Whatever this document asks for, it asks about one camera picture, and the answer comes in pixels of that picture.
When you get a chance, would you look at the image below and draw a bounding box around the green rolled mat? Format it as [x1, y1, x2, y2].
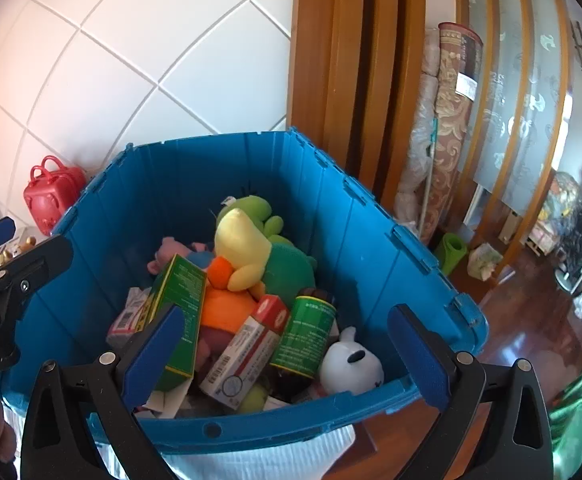
[434, 233, 468, 276]

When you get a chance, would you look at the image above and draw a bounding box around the green frog plush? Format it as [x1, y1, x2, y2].
[216, 195, 293, 246]

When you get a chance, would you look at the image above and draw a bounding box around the green label dark bottle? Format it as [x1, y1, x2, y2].
[269, 287, 337, 379]

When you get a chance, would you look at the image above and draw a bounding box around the brown plush toy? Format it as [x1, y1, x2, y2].
[0, 236, 36, 266]

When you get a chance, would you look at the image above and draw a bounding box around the orange dress pig plush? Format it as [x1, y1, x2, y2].
[195, 285, 257, 372]

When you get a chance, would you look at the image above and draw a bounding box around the yellow rubber duck toy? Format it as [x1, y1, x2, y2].
[207, 208, 273, 292]

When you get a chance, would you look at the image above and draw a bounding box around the pink labelled tissue pack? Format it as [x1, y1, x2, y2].
[106, 287, 150, 349]

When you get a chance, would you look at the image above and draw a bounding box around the small red white medicine box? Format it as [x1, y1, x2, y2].
[200, 295, 290, 411]

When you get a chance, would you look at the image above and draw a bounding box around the blue plastic storage crate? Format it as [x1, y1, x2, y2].
[0, 131, 488, 455]

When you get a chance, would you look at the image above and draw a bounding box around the green cardboard box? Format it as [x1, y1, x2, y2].
[136, 255, 206, 391]

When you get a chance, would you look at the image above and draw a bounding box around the rolled patterned carpet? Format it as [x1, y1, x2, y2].
[420, 22, 483, 243]

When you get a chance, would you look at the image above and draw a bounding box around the white dog plush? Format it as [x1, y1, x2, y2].
[319, 326, 384, 396]

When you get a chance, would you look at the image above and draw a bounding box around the red plastic handbag case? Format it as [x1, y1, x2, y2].
[23, 155, 86, 236]

